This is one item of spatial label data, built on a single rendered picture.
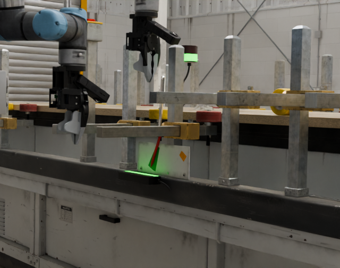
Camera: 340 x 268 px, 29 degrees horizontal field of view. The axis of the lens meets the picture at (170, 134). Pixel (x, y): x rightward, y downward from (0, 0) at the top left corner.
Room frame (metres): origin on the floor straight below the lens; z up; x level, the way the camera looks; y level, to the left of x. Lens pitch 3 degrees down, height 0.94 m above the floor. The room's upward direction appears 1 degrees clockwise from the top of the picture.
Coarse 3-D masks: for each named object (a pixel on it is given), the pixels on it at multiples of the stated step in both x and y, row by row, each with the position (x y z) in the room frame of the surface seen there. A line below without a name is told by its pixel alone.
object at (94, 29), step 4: (88, 24) 2.44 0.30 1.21; (92, 24) 2.46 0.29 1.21; (96, 24) 2.47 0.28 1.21; (100, 24) 2.48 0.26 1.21; (88, 28) 2.44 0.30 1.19; (92, 28) 2.46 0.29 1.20; (96, 28) 2.47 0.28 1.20; (100, 28) 2.48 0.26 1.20; (88, 32) 2.44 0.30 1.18; (92, 32) 2.46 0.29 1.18; (96, 32) 2.47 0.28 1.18; (100, 32) 2.48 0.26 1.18; (88, 36) 2.44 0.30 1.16; (92, 36) 2.46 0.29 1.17; (96, 36) 2.47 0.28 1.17; (100, 36) 2.48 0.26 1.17; (88, 40) 2.46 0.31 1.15; (92, 40) 2.46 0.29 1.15; (96, 40) 2.47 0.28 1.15; (100, 40) 2.48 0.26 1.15
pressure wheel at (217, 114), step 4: (196, 112) 2.12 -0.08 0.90; (200, 112) 2.10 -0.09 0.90; (204, 112) 2.09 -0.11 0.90; (208, 112) 2.09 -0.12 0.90; (212, 112) 2.09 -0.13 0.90; (216, 112) 2.09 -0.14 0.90; (220, 112) 2.11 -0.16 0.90; (196, 116) 2.12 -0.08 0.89; (200, 116) 2.10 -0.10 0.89; (204, 116) 2.09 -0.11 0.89; (208, 116) 2.09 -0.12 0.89; (212, 116) 2.09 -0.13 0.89; (216, 116) 2.09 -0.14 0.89; (220, 116) 2.11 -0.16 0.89; (196, 120) 2.12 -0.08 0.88; (200, 120) 2.10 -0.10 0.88; (204, 120) 2.09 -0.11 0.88; (208, 120) 2.09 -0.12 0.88; (212, 120) 2.09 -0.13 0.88; (216, 120) 2.09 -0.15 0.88; (220, 120) 2.11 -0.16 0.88; (208, 124) 2.11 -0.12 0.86; (208, 136) 2.12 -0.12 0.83; (208, 140) 2.12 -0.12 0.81; (208, 144) 2.12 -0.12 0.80
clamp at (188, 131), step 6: (180, 126) 2.03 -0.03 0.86; (186, 126) 2.01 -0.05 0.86; (192, 126) 2.02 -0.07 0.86; (198, 126) 2.03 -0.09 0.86; (180, 132) 2.03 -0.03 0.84; (186, 132) 2.01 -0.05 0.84; (192, 132) 2.02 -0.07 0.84; (198, 132) 2.03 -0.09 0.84; (174, 138) 2.05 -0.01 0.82; (180, 138) 2.03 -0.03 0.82; (186, 138) 2.01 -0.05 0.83; (192, 138) 2.02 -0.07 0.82; (198, 138) 2.03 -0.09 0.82
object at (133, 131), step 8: (104, 128) 1.86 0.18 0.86; (112, 128) 1.88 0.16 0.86; (120, 128) 1.90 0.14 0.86; (128, 128) 1.91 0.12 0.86; (136, 128) 1.93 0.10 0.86; (144, 128) 1.95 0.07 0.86; (152, 128) 1.97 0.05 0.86; (160, 128) 1.99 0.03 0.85; (168, 128) 2.01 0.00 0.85; (176, 128) 2.03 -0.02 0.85; (200, 128) 2.09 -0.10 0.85; (208, 128) 2.10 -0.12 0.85; (216, 128) 2.13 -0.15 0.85; (104, 136) 1.86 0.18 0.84; (112, 136) 1.88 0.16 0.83; (120, 136) 1.90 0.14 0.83; (128, 136) 1.91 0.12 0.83; (136, 136) 1.93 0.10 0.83; (144, 136) 1.95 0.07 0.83; (152, 136) 1.97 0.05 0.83; (160, 136) 1.99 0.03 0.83
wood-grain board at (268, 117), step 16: (64, 112) 2.92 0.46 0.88; (96, 112) 2.72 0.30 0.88; (112, 112) 2.63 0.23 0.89; (144, 112) 2.46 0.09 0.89; (192, 112) 2.25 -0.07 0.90; (240, 112) 2.33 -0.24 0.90; (256, 112) 2.40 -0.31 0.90; (272, 112) 2.46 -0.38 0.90; (320, 112) 2.69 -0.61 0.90; (336, 128) 1.79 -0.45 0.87
